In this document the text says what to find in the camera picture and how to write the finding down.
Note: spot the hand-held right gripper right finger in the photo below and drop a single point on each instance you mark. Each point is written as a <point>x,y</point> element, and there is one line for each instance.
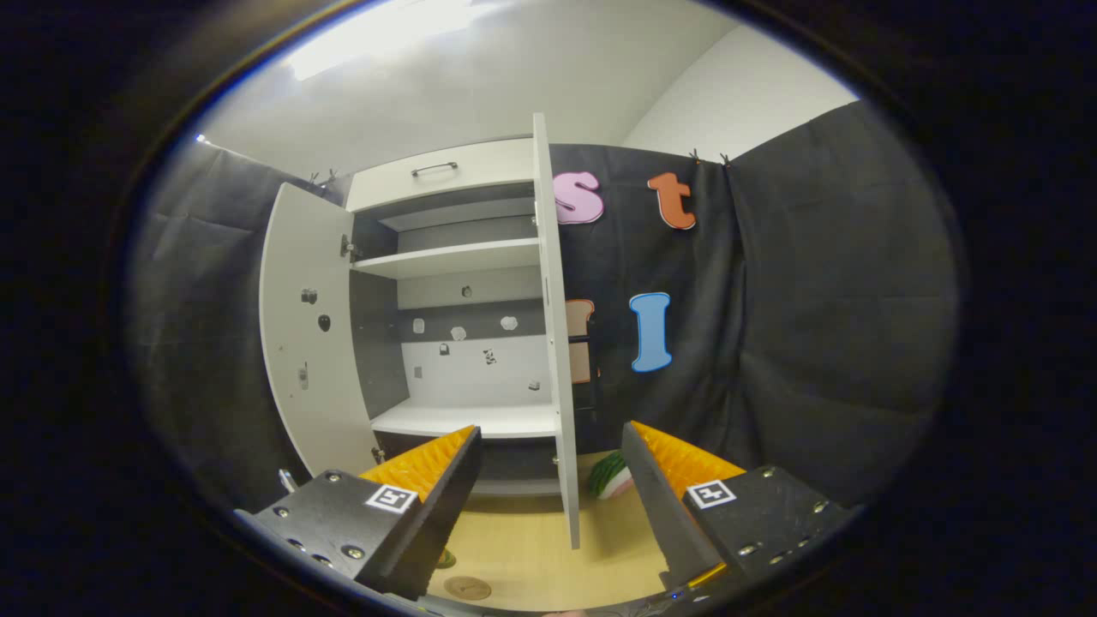
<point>664,514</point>

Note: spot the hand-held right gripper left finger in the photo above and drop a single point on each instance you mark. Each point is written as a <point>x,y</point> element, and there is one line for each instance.
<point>428,523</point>

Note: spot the white cabinet shelf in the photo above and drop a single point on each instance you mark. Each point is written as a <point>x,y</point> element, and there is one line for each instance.
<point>454,257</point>

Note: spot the metal door hinge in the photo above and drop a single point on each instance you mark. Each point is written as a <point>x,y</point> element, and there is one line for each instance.
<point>348,247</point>

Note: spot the white cabinet door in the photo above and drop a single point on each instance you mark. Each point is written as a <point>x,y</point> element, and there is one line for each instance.
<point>308,257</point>
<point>557,360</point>

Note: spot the white grey cabinet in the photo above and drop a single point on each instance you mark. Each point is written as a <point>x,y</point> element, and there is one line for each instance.
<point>377,343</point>

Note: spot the toy watermelon slice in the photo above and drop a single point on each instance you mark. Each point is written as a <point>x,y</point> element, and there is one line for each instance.
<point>607,476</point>

